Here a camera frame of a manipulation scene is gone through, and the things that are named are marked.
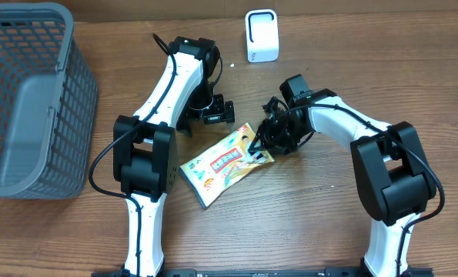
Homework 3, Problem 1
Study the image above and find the yellow snack bag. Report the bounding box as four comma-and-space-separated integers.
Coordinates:
180, 123, 274, 209

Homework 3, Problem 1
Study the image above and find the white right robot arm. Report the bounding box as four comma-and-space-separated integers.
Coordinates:
249, 75, 445, 276

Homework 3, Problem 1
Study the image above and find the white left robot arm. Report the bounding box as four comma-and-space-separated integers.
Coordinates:
88, 35, 235, 276

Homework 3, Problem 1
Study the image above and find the white barcode scanner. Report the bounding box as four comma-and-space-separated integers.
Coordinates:
245, 9, 279, 63

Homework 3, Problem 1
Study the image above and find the grey plastic mesh basket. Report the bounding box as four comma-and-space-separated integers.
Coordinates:
0, 2, 99, 199

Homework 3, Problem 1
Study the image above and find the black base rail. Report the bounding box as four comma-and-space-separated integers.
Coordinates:
90, 266, 434, 277

